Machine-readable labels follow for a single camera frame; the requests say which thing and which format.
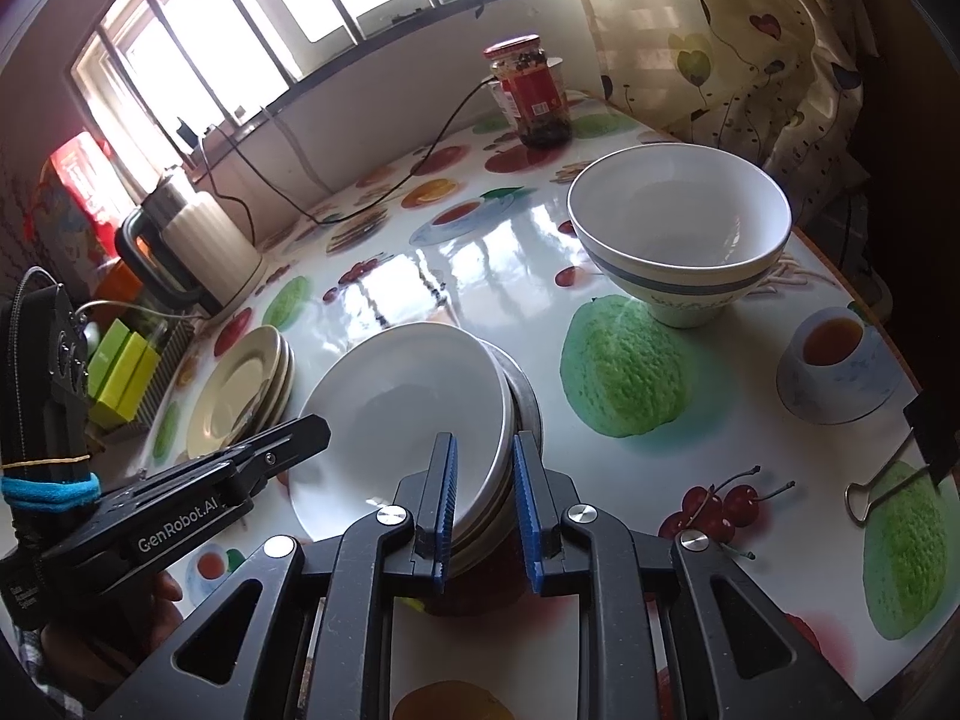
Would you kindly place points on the shallow white bowl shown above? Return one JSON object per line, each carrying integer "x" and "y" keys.
{"x": 397, "y": 405}

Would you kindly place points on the glass jar with red label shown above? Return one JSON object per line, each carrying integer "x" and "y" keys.
{"x": 532, "y": 97}

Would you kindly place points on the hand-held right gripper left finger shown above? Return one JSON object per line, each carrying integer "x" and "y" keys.
{"x": 448, "y": 510}

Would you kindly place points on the fruit print tablecloth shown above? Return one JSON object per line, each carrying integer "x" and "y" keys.
{"x": 487, "y": 255}

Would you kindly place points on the barred window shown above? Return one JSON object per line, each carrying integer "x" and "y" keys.
{"x": 300, "y": 7}

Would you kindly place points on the green box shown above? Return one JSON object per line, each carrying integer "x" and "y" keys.
{"x": 109, "y": 356}
{"x": 127, "y": 382}

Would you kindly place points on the person's left forearm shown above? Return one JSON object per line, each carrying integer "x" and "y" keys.
{"x": 30, "y": 656}

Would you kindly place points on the orange container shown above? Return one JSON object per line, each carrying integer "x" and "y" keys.
{"x": 116, "y": 286}

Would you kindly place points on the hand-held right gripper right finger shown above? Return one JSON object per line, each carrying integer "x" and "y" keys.
{"x": 525, "y": 510}

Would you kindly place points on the red gift bag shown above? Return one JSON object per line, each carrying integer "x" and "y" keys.
{"x": 75, "y": 202}

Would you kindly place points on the person's left hand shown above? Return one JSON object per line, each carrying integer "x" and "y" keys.
{"x": 161, "y": 600}

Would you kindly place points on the patterned cream curtain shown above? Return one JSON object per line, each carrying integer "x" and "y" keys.
{"x": 675, "y": 15}

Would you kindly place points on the white bowl with blue stripe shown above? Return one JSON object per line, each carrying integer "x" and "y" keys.
{"x": 675, "y": 210}

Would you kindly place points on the plain beige plate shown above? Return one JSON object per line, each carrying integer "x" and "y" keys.
{"x": 284, "y": 369}
{"x": 232, "y": 390}

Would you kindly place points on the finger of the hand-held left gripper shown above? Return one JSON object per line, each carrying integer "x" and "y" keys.
{"x": 285, "y": 442}

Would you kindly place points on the black binder clip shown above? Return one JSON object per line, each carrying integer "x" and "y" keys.
{"x": 934, "y": 435}

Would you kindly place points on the stainless steel bowl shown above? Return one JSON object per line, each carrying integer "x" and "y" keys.
{"x": 526, "y": 405}

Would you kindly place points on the cream electric kettle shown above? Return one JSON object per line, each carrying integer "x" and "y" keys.
{"x": 202, "y": 240}

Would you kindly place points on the striped storage basket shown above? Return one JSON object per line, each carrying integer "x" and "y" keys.
{"x": 169, "y": 367}

